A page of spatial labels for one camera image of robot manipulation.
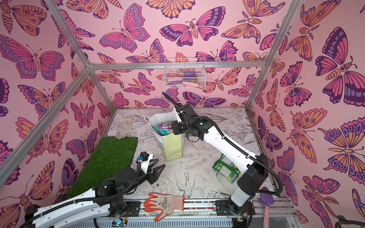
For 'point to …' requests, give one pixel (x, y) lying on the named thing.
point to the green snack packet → (225, 167)
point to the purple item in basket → (190, 74)
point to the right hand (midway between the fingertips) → (174, 124)
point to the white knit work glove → (124, 128)
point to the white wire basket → (184, 72)
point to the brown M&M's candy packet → (166, 125)
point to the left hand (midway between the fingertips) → (162, 162)
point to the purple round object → (267, 199)
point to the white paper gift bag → (172, 144)
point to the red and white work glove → (167, 204)
